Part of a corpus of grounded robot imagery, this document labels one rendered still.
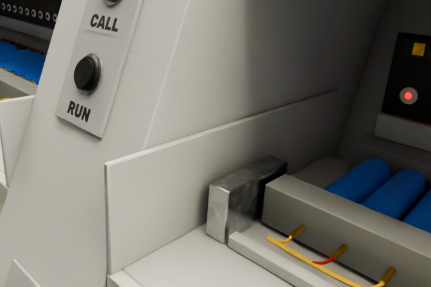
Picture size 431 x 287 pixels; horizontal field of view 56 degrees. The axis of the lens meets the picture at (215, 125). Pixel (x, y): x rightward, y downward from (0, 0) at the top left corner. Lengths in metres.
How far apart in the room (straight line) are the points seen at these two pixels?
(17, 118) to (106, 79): 0.07
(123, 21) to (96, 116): 0.04
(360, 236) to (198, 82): 0.09
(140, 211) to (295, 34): 0.13
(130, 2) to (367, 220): 0.14
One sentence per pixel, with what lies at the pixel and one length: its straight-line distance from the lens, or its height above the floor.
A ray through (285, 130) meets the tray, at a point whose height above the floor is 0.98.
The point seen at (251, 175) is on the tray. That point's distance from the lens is 0.20.
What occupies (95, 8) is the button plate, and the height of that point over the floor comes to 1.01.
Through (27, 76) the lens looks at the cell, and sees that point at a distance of 0.42.
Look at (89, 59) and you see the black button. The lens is 0.20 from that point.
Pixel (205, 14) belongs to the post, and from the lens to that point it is 0.17.
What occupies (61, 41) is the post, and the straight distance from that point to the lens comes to 0.23.
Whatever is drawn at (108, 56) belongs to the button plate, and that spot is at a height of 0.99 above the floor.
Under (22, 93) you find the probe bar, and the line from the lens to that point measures 0.36.
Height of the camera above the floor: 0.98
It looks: 4 degrees down
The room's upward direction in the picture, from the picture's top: 17 degrees clockwise
